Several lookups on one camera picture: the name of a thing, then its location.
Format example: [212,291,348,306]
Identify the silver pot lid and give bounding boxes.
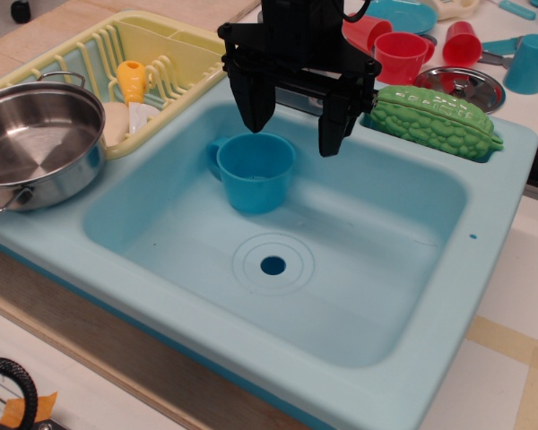
[414,66,506,113]

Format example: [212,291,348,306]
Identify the blue cup upside down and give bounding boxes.
[503,34,538,95]

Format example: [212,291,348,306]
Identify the red cup upside down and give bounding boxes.
[442,21,482,67]

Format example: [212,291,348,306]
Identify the orange toy carrot piece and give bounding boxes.
[117,60,146,105]

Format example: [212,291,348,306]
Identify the cream toy appliance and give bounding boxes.
[430,0,481,21]

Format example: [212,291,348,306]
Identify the blue toy knife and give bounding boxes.
[478,37,522,70]

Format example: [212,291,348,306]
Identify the orange tape piece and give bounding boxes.
[0,391,58,429]

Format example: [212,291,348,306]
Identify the red cup lying behind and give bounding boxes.
[342,15,394,54]

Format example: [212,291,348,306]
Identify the black caster wheel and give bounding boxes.
[10,0,31,24]

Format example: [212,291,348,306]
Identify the blue plastic cup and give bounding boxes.
[205,133,296,214]

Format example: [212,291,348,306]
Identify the green toy bitter melon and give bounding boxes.
[370,85,504,161]

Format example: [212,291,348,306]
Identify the yellow dish rack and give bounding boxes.
[0,10,225,159]

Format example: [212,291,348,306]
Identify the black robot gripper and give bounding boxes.
[217,1,381,157]

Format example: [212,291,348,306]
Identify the light blue toy sink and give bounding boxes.
[0,82,538,429]

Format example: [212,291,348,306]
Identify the cream toy food piece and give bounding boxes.
[102,102,129,148]

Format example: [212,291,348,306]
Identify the white toy food piece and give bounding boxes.
[128,101,160,134]

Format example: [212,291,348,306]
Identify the stainless steel pot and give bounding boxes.
[0,72,106,214]

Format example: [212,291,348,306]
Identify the red cup with handle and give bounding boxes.
[373,31,435,85]

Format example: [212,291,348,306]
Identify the black braided cable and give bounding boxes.
[0,357,39,430]

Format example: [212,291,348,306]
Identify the blue plastic plate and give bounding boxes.
[366,0,438,35]

